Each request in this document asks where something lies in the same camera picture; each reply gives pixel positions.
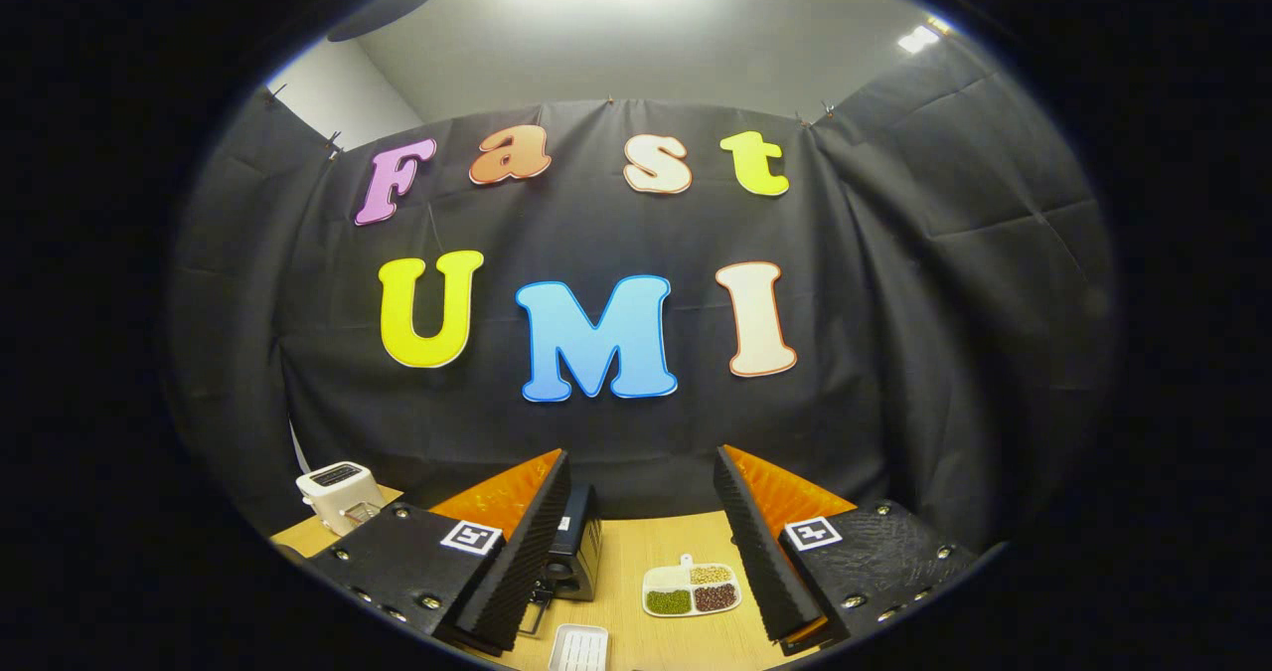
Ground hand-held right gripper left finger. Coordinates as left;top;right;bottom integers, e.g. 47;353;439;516
308;449;572;654

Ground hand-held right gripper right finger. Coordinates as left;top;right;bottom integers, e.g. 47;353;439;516
713;444;995;652

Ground black electric oven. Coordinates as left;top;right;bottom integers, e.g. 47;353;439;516
517;484;604;638

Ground white divided bean dish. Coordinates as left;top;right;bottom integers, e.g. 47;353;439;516
642;554;743;618

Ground white rectangular tray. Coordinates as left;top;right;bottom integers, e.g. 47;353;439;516
549;623;610;671

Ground white toaster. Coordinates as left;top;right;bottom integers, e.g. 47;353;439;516
296;461;387;537

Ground black backdrop cloth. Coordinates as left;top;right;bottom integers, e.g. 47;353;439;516
164;30;1114;553

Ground small ceiling light panel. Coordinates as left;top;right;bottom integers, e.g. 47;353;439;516
897;17;947;54

